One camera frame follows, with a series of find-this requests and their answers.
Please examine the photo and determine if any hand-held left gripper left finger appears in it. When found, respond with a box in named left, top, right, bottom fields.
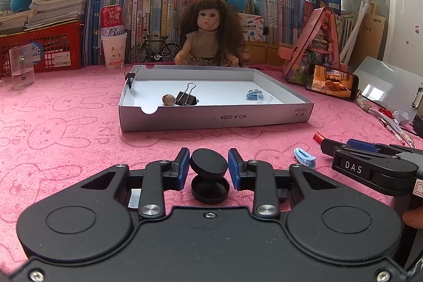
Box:
left=79, top=147, right=191, bottom=220

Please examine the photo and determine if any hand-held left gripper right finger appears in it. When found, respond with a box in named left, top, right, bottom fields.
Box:
left=228, top=147, right=344, bottom=220

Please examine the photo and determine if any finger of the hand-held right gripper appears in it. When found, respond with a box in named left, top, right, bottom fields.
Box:
left=346, top=138, right=408, bottom=154
left=320, top=138, right=347, bottom=158

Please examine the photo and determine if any black round lid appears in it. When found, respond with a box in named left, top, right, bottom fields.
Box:
left=189, top=149, right=229, bottom=179

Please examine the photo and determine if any black round cap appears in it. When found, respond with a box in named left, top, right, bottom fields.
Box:
left=191, top=174, right=230, bottom=205

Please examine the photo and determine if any large black binder clip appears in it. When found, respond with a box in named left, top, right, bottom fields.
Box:
left=175, top=83, right=200, bottom=106

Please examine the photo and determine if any white cardboard box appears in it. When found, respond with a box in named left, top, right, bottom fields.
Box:
left=119, top=66, right=313, bottom=132

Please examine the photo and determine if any person's right hand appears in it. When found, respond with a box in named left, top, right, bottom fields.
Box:
left=402, top=207, right=423, bottom=230

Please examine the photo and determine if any red pen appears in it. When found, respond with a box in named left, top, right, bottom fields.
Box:
left=385, top=120, right=415, bottom=147

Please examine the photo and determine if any grey paper origami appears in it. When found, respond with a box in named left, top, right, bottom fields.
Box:
left=392, top=110, right=410, bottom=126

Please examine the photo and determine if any black smartphone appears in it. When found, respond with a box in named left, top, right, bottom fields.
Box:
left=306, top=64, right=360, bottom=102

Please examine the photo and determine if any grey plastic folder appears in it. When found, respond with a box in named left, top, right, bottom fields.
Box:
left=357, top=56, right=423, bottom=124

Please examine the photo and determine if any silver metal clip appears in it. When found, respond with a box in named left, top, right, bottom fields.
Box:
left=410, top=84, right=423, bottom=111

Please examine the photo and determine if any small black binder clip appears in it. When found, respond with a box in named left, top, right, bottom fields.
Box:
left=123, top=66, right=137, bottom=89

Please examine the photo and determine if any pink triangular case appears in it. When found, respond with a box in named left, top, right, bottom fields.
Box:
left=278, top=8, right=344, bottom=84

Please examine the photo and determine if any row of thin books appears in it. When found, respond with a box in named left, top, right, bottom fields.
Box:
left=334, top=14, right=356, bottom=54

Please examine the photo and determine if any yellow cardboard box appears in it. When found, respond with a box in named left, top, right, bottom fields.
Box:
left=245, top=42, right=291, bottom=66

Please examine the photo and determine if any pink rabbit print cloth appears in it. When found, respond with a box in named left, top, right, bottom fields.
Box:
left=0, top=64, right=423, bottom=256

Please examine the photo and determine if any black toy bicycle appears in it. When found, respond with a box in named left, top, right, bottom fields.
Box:
left=128, top=34, right=182, bottom=64

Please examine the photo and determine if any brown haired doll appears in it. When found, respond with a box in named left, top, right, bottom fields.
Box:
left=174, top=0, right=245, bottom=68

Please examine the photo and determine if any white paper cup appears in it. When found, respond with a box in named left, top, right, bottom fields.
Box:
left=101, top=33, right=128, bottom=69

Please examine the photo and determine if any row of blue spine books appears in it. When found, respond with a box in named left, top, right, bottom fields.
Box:
left=254, top=0, right=314, bottom=46

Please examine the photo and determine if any white printed carton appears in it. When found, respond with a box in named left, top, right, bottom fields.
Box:
left=238, top=13, right=265, bottom=43

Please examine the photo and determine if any row of colourful books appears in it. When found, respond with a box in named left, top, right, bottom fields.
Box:
left=84, top=0, right=199, bottom=66

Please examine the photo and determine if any red drink can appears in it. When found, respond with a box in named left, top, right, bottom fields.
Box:
left=101, top=4, right=125, bottom=36

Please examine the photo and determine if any red plastic crate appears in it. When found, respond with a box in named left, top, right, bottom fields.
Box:
left=0, top=21, right=84, bottom=74

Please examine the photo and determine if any clear glass mug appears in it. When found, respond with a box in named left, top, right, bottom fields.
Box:
left=9, top=43, right=35, bottom=90

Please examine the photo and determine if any white cable bundle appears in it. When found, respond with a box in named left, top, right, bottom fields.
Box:
left=357, top=97, right=397, bottom=124

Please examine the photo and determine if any white pipe frame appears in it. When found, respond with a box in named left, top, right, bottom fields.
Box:
left=340, top=0, right=374, bottom=63

